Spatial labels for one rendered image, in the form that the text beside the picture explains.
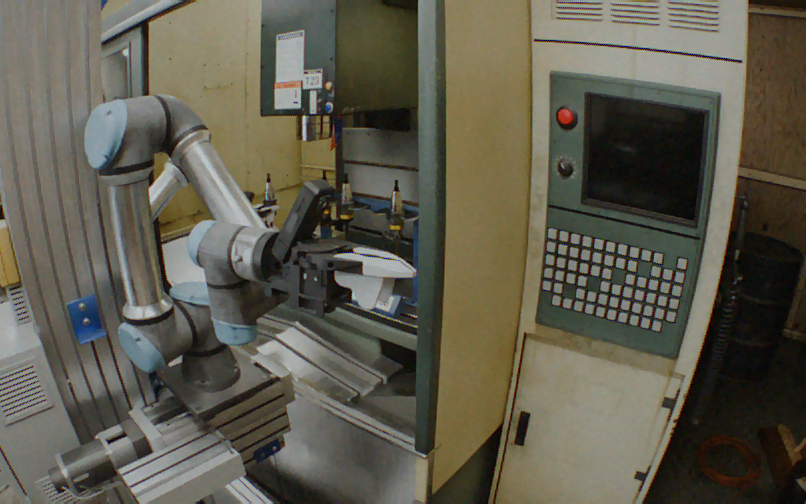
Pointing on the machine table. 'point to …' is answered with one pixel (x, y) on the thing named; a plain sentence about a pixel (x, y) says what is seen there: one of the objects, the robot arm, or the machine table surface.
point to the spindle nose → (314, 128)
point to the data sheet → (290, 57)
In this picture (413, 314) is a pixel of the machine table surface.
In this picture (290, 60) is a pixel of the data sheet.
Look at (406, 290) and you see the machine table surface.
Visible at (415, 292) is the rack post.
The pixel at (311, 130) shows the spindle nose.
